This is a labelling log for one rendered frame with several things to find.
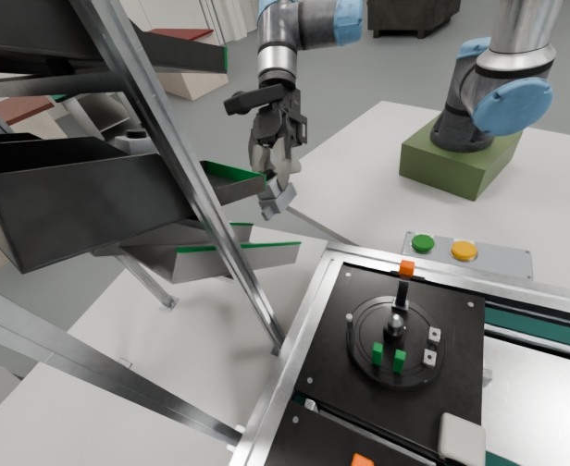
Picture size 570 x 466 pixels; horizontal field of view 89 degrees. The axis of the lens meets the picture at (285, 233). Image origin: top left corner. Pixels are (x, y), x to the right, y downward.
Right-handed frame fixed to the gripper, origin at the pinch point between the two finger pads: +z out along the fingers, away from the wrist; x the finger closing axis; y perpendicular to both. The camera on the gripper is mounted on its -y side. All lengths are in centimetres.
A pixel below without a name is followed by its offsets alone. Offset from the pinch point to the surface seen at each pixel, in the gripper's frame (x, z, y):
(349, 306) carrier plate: -12.6, 21.7, 7.1
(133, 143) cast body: 10.3, -4.8, -19.7
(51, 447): 34, 50, -25
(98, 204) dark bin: -8.7, 6.8, -30.3
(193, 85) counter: 335, -210, 199
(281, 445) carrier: -11.0, 37.6, -9.1
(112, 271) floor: 198, 37, 44
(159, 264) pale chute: 0.3, 13.2, -20.5
